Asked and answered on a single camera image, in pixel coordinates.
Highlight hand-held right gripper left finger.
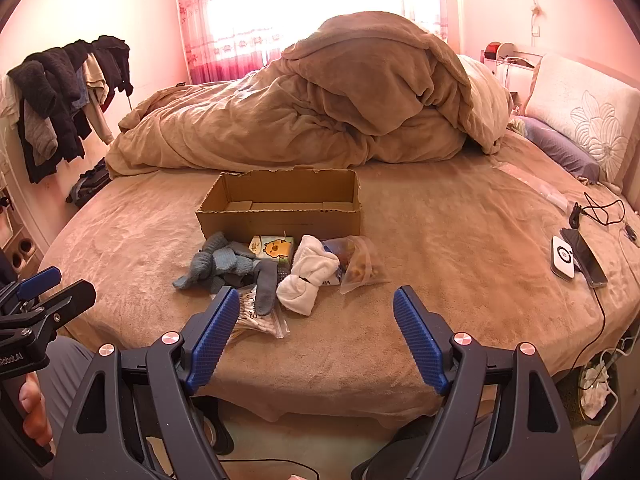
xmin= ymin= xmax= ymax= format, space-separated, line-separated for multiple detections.
xmin=50 ymin=285 xmax=241 ymax=480

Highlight person's left hand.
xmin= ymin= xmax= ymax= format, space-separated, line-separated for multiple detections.
xmin=19 ymin=375 xmax=54 ymax=449

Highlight black slipper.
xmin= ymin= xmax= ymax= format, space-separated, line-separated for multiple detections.
xmin=192 ymin=395 xmax=236 ymax=456

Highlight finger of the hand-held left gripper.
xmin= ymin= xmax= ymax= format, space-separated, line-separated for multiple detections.
xmin=0 ymin=281 xmax=97 ymax=357
xmin=0 ymin=266 xmax=63 ymax=311

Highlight dark backpack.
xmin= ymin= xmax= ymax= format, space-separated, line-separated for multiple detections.
xmin=66 ymin=157 xmax=112 ymax=207

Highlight black cable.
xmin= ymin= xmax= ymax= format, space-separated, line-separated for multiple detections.
xmin=568 ymin=191 xmax=628 ymax=233
xmin=570 ymin=285 xmax=608 ymax=381

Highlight dark hanging clothes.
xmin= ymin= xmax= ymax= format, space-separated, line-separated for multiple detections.
xmin=7 ymin=35 xmax=135 ymax=184

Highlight bed with brown sheet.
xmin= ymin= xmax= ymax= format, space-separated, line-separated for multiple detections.
xmin=37 ymin=125 xmax=640 ymax=423

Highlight person's grey trouser leg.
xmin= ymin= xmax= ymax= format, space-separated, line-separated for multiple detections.
xmin=35 ymin=335 xmax=126 ymax=441

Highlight pair of light shoes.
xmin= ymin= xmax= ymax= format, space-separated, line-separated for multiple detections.
xmin=10 ymin=239 xmax=36 ymax=271

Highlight pink window curtain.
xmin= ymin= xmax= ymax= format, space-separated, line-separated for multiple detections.
xmin=174 ymin=0 xmax=448 ymax=83

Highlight brown duvet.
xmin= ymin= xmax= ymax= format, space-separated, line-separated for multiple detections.
xmin=106 ymin=10 xmax=515 ymax=178

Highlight purple pillow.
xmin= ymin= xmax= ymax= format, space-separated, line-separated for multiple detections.
xmin=515 ymin=116 xmax=601 ymax=183

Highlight grey grip-dot sock pair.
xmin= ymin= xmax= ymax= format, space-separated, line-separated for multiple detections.
xmin=172 ymin=231 xmax=281 ymax=317

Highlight beige hanging garment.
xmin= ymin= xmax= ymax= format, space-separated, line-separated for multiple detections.
xmin=82 ymin=52 xmax=116 ymax=143

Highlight white bed headboard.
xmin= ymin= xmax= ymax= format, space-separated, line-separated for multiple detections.
xmin=480 ymin=42 xmax=640 ymax=91

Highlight trash bin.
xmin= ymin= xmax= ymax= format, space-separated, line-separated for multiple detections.
xmin=555 ymin=355 xmax=621 ymax=428

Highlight clear snack bag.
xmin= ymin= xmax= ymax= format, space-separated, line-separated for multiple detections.
xmin=332 ymin=235 xmax=390 ymax=295

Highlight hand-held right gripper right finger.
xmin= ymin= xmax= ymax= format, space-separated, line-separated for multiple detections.
xmin=392 ymin=285 xmax=583 ymax=480

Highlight cotton swab bag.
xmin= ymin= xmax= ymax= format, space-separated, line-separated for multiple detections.
xmin=212 ymin=284 xmax=291 ymax=339

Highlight white sock bundle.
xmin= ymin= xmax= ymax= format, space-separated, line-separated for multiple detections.
xmin=276 ymin=234 xmax=341 ymax=317

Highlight blue patterned packet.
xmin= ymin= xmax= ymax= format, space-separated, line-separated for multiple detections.
xmin=320 ymin=239 xmax=346 ymax=288

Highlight black smartphone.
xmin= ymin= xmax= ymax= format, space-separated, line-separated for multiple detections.
xmin=560 ymin=227 xmax=608 ymax=288

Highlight clear plastic bag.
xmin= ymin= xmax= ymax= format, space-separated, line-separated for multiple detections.
xmin=492 ymin=160 xmax=576 ymax=211

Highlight cardboard box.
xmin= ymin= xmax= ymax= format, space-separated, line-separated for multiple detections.
xmin=195 ymin=166 xmax=362 ymax=246

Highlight yellow cartoon tissue pack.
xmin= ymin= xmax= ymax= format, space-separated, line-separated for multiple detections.
xmin=248 ymin=234 xmax=296 ymax=266

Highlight white floral pillow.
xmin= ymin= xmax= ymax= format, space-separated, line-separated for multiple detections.
xmin=524 ymin=52 xmax=640 ymax=193

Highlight white power bank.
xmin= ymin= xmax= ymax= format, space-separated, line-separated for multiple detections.
xmin=551 ymin=235 xmax=581 ymax=281

